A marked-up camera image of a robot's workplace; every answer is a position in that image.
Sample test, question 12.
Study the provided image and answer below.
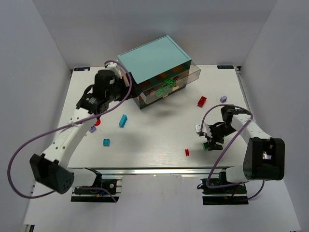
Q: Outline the green square lego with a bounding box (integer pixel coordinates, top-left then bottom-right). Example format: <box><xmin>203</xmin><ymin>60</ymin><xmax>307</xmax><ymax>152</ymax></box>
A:
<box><xmin>202</xmin><ymin>143</ymin><xmax>209</xmax><ymax>150</ymax></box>
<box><xmin>155</xmin><ymin>84</ymin><xmax>170</xmax><ymax>98</ymax></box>

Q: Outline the red long lego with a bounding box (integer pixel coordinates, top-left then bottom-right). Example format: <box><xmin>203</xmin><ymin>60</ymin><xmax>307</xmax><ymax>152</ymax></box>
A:
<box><xmin>197</xmin><ymin>96</ymin><xmax>207</xmax><ymax>107</ymax></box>

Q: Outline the transparent brown top drawer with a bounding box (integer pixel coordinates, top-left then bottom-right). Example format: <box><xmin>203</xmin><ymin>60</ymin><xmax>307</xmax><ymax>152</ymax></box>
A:
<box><xmin>137</xmin><ymin>61</ymin><xmax>201</xmax><ymax>107</ymax></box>

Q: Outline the purple square lego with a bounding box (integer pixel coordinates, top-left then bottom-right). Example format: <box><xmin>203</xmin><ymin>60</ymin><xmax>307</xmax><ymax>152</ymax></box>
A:
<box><xmin>89</xmin><ymin>125</ymin><xmax>97</xmax><ymax>133</ymax></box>

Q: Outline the green long lego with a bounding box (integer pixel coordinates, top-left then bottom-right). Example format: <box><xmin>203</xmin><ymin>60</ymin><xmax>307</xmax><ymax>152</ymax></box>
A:
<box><xmin>164</xmin><ymin>78</ymin><xmax>177</xmax><ymax>86</ymax></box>

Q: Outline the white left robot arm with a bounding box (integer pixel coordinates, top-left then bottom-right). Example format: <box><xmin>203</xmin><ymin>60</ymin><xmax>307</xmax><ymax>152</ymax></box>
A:
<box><xmin>29</xmin><ymin>68</ymin><xmax>141</xmax><ymax>194</ymax></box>

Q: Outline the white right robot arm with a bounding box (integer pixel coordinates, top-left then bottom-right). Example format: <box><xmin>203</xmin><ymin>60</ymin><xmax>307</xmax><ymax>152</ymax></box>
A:
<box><xmin>197</xmin><ymin>104</ymin><xmax>285</xmax><ymax>187</ymax></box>

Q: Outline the small red lego piece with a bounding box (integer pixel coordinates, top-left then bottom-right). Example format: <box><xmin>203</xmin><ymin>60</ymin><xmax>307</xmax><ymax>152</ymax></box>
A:
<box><xmin>185</xmin><ymin>149</ymin><xmax>190</xmax><ymax>157</ymax></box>

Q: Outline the long teal lego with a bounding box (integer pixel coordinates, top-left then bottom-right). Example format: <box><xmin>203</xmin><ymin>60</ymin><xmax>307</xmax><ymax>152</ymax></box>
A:
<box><xmin>119</xmin><ymin>115</ymin><xmax>127</xmax><ymax>128</ymax></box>

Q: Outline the red rounded lego left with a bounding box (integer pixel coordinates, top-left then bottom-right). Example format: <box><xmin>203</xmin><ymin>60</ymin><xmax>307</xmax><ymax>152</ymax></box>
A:
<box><xmin>94</xmin><ymin>119</ymin><xmax>101</xmax><ymax>127</ymax></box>

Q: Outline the teal drawer cabinet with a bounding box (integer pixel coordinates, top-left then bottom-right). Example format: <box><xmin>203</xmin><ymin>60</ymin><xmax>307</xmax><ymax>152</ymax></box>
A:
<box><xmin>117</xmin><ymin>35</ymin><xmax>192</xmax><ymax>102</ymax></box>

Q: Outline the left blue label sticker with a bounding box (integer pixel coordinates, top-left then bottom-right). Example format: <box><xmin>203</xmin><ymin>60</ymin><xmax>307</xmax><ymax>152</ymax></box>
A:
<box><xmin>73</xmin><ymin>67</ymin><xmax>90</xmax><ymax>72</ymax></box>

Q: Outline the blue label sticker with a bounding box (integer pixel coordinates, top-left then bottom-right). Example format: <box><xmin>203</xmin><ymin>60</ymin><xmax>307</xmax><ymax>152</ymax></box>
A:
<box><xmin>217</xmin><ymin>65</ymin><xmax>234</xmax><ymax>69</ymax></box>
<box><xmin>73</xmin><ymin>67</ymin><xmax>90</xmax><ymax>72</ymax></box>

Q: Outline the teal square lego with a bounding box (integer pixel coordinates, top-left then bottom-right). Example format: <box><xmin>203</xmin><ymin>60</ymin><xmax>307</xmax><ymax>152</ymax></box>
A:
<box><xmin>102</xmin><ymin>139</ymin><xmax>111</xmax><ymax>146</ymax></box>

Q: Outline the right blue label sticker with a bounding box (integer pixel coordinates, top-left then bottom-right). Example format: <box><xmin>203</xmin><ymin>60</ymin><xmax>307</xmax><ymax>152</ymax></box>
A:
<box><xmin>217</xmin><ymin>65</ymin><xmax>234</xmax><ymax>69</ymax></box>

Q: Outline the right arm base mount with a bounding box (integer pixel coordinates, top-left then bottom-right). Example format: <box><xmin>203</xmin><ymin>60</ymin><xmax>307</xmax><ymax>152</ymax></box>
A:
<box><xmin>197</xmin><ymin>179</ymin><xmax>249</xmax><ymax>205</ymax></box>

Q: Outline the aluminium table right rail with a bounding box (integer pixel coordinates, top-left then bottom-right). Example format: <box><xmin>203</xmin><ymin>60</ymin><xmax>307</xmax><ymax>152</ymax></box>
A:
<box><xmin>235</xmin><ymin>66</ymin><xmax>251</xmax><ymax>111</ymax></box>

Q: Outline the aluminium table rail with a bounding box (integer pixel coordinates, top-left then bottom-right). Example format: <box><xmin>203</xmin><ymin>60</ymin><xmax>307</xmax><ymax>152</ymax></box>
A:
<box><xmin>235</xmin><ymin>66</ymin><xmax>251</xmax><ymax>111</ymax></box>
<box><xmin>67</xmin><ymin>166</ymin><xmax>232</xmax><ymax>176</ymax></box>

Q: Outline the aluminium table front rail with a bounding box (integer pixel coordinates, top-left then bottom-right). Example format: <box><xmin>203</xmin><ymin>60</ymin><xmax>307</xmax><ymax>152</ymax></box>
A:
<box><xmin>67</xmin><ymin>166</ymin><xmax>232</xmax><ymax>176</ymax></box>

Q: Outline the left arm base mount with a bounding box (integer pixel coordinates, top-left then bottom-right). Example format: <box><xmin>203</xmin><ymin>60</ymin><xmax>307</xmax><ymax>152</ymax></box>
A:
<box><xmin>70</xmin><ymin>168</ymin><xmax>123</xmax><ymax>203</ymax></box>

